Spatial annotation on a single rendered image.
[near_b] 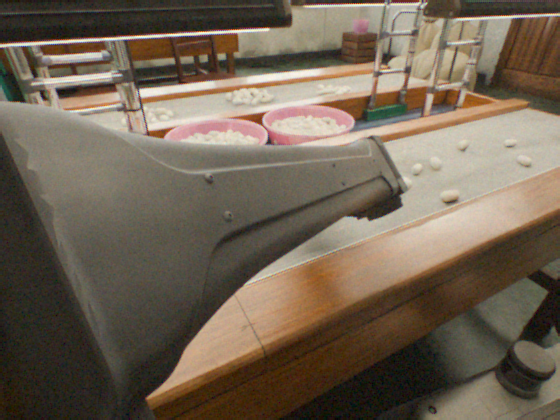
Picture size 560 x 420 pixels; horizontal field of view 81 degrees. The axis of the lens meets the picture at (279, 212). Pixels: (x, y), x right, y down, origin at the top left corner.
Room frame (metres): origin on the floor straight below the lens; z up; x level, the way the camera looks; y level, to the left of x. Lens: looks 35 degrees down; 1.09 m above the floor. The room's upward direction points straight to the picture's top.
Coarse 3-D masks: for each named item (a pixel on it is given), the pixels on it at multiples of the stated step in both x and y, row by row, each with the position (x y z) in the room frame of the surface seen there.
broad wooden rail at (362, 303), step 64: (512, 192) 0.54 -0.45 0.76; (384, 256) 0.36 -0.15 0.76; (448, 256) 0.36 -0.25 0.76; (512, 256) 0.43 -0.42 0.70; (256, 320) 0.25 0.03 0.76; (320, 320) 0.25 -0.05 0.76; (384, 320) 0.29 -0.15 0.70; (448, 320) 0.38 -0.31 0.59; (192, 384) 0.17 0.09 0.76; (256, 384) 0.20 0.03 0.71; (320, 384) 0.25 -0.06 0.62
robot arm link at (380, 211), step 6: (396, 198) 0.29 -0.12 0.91; (384, 204) 0.29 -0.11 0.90; (390, 204) 0.29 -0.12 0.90; (396, 204) 0.29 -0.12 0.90; (402, 204) 0.30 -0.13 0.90; (372, 210) 0.30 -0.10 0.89; (378, 210) 0.29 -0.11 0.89; (384, 210) 0.29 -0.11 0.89; (390, 210) 0.29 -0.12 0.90; (396, 210) 0.29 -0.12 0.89; (360, 216) 0.31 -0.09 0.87; (366, 216) 0.30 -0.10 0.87; (372, 216) 0.30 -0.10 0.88; (378, 216) 0.29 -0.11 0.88
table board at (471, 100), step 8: (424, 80) 1.56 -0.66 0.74; (456, 88) 1.42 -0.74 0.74; (448, 96) 1.43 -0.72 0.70; (456, 96) 1.40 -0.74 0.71; (472, 96) 1.34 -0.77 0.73; (480, 96) 1.31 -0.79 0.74; (464, 104) 1.36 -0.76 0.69; (472, 104) 1.33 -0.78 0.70; (480, 104) 1.30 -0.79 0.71; (544, 112) 1.11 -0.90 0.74
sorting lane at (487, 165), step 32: (448, 128) 0.95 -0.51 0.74; (480, 128) 0.95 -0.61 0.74; (512, 128) 0.95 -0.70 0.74; (544, 128) 0.95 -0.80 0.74; (416, 160) 0.73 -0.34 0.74; (448, 160) 0.73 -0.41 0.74; (480, 160) 0.73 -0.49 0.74; (512, 160) 0.73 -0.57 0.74; (544, 160) 0.73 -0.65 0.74; (416, 192) 0.58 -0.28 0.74; (480, 192) 0.58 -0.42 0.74; (352, 224) 0.47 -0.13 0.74; (384, 224) 0.47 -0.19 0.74; (288, 256) 0.39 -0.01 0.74; (320, 256) 0.38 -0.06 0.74
